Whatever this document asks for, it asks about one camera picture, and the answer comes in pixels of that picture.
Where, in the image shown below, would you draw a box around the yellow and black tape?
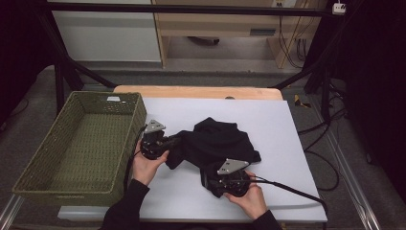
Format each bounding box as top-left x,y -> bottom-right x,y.
293,94 -> 312,109

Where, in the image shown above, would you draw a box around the white power adapter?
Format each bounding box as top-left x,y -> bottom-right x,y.
331,2 -> 348,16

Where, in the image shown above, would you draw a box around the dark knit vest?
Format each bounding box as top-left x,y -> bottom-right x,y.
165,116 -> 262,198

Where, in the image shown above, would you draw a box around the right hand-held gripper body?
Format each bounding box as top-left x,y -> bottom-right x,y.
208,158 -> 252,197

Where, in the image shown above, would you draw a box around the white cabinet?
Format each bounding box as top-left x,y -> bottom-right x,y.
47,0 -> 162,63

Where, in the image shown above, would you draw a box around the hand-held gripper cable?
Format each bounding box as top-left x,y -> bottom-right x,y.
123,126 -> 147,193
248,176 -> 329,221

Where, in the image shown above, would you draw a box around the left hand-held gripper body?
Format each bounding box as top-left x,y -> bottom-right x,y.
140,119 -> 168,161

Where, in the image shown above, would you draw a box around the black curtain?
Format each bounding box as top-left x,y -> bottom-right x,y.
334,0 -> 406,205
0,0 -> 56,126

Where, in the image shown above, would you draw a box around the black hanging cables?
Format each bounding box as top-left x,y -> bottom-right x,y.
277,14 -> 308,70

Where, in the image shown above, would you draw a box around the person's right hand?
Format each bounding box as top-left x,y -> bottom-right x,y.
223,171 -> 269,221

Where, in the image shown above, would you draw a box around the right hand-held gripper cable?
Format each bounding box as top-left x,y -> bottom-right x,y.
248,176 -> 329,221

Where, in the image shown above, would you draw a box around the green woven basket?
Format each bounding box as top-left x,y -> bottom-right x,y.
11,91 -> 147,208

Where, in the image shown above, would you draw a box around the white foam board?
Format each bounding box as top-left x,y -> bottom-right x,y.
56,97 -> 328,223

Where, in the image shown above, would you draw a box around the light wooden desk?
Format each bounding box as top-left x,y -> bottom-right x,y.
151,0 -> 329,70

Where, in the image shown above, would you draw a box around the black metal frame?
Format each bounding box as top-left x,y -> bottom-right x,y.
32,0 -> 365,124

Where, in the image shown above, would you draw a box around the person's left hand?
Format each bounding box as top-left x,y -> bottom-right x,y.
132,140 -> 170,187

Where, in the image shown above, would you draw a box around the black looped floor cable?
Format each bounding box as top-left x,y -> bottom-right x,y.
303,148 -> 341,193

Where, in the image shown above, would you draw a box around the aluminium rail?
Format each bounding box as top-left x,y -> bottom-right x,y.
325,127 -> 382,230
0,195 -> 25,230

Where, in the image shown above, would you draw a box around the black straight floor cable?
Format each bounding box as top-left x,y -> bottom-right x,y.
297,106 -> 349,135

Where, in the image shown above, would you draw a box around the left hand-held gripper cable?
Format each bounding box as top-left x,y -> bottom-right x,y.
123,126 -> 147,193

